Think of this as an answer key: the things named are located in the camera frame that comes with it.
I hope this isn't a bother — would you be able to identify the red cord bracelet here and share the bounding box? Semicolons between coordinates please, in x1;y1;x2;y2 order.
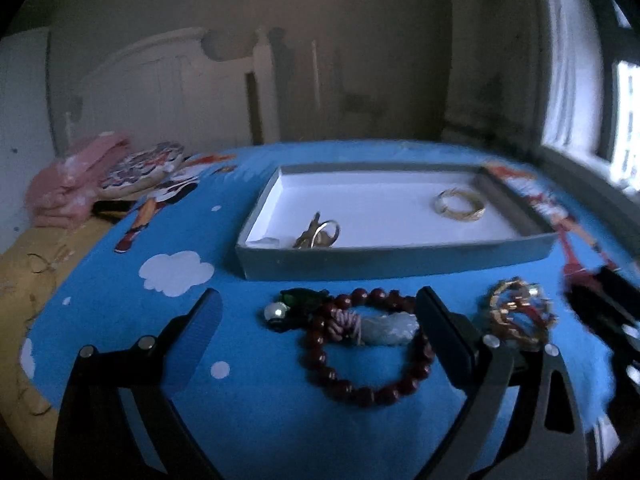
519;299;560;334

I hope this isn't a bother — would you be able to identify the gold link bracelet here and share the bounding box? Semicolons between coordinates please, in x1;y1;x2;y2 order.
487;276;558;349

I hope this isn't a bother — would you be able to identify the white pearl bead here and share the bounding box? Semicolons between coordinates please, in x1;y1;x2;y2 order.
264;301;290;323

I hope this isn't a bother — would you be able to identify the jade pendant with pink tassel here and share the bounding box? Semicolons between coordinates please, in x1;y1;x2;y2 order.
326;310;420;347

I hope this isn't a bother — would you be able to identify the dark red bead bracelet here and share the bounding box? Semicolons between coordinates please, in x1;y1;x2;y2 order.
278;286;437;409

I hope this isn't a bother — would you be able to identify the grey shallow jewelry box tray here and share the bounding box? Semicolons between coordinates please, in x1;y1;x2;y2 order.
235;162;556;282

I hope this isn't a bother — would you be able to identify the blue cartoon bed sheet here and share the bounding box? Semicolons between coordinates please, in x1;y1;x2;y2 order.
19;141;613;479

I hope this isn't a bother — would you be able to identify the yellow bed sheet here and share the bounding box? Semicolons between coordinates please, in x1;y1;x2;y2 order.
1;218;111;479

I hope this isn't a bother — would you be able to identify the white window curtain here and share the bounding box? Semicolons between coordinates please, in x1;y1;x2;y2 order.
541;0;604;157

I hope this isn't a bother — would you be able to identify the pink folded blanket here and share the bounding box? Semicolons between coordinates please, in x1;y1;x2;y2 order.
25;131;130;230

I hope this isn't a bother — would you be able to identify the patterned round cushion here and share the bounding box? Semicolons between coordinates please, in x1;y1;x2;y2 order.
96;142;184;200

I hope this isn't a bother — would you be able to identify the white wooden headboard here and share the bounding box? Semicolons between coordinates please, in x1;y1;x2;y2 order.
65;27;281;152

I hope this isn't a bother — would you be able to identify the gold bangle ring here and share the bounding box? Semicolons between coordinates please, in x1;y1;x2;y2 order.
432;186;487;222

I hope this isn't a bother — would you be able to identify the thin black cable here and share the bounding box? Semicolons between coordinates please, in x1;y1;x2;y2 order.
25;244;72;276

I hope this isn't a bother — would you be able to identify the silver gold ring clip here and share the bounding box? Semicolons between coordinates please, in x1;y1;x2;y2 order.
293;211;341;249

